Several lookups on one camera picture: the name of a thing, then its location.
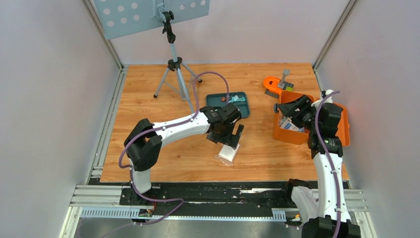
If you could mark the teal divided tray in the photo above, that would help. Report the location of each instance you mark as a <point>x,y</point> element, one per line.
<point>213,100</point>

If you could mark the grey tripod stand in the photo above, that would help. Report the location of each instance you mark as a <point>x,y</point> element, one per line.
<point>175,63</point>

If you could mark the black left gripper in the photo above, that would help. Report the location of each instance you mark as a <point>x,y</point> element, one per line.
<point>233,142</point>

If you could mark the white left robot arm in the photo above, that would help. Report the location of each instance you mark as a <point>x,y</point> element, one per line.
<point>143,144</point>

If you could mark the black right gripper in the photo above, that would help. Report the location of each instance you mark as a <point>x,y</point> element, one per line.
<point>303,104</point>

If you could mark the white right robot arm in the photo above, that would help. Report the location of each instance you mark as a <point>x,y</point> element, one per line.
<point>327,216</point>

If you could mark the blue alcohol pad pair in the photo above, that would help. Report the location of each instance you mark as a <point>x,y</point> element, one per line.
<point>286,123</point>

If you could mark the perforated grey panel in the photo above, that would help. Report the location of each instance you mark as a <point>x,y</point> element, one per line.
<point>125,17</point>

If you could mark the clear bag white cotton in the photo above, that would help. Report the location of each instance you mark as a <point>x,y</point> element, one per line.
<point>227,154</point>

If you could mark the teal sachet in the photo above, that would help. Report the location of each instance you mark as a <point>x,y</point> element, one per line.
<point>231,100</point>
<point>236,98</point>

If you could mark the orange ring toy stand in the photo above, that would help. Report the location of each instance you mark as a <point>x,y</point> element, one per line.
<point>274,86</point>

